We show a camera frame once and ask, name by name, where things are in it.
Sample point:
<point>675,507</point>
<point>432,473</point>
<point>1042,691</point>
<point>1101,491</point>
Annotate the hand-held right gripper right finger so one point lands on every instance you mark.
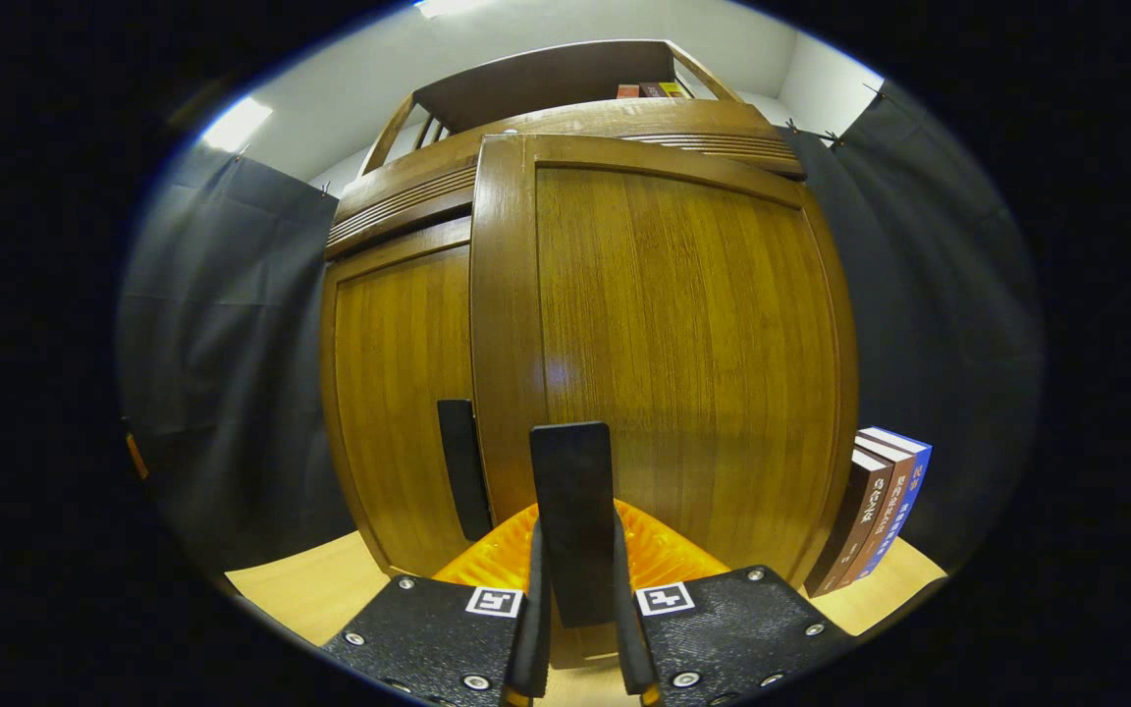
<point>629,638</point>

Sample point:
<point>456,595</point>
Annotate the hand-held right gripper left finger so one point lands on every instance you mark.
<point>531,638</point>

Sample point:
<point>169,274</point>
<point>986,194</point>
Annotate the wooden double-door shoe cabinet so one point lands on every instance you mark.
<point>546,83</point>

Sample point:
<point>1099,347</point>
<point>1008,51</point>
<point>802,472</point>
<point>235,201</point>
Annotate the wooden cabinet drawer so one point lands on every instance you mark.
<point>399,206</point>

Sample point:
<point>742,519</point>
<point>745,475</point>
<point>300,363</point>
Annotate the dark brown standing book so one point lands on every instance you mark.
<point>860,511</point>

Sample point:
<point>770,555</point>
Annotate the red-brown standing book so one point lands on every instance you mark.
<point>891,516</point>

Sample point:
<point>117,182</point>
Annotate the blue standing book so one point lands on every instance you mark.
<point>911,496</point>

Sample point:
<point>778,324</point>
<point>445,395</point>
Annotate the brown shelf book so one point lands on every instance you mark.
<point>652,90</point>

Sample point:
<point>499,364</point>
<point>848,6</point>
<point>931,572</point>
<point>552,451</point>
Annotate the yellow shelf book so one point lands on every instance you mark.
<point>675,89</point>

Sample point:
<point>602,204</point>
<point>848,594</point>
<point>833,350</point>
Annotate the small ceiling light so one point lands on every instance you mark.
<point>235,125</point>

